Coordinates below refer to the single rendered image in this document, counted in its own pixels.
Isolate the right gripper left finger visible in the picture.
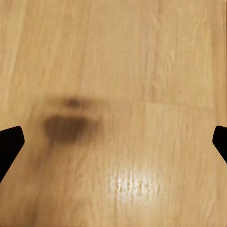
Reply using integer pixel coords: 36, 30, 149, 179
0, 126, 25, 183

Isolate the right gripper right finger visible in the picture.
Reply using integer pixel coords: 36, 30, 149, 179
212, 125, 227, 163

